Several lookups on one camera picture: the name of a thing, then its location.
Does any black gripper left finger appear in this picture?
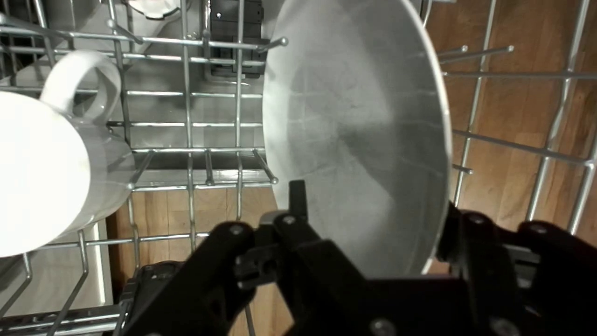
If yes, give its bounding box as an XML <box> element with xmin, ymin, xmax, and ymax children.
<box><xmin>117</xmin><ymin>179</ymin><xmax>375</xmax><ymax>336</ymax></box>

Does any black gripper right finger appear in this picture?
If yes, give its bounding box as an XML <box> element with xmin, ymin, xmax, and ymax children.
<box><xmin>436</xmin><ymin>203</ymin><xmax>597</xmax><ymax>336</ymax></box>

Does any large white dinner plate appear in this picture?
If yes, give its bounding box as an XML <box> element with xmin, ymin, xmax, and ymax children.
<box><xmin>261</xmin><ymin>0</ymin><xmax>453</xmax><ymax>280</ymax></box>

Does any white mug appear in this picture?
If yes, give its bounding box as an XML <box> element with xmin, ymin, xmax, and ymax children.
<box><xmin>0</xmin><ymin>50</ymin><xmax>138</xmax><ymax>259</ymax></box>

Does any wire dishwasher rack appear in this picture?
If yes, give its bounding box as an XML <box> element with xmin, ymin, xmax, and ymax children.
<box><xmin>0</xmin><ymin>0</ymin><xmax>597</xmax><ymax>336</ymax></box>

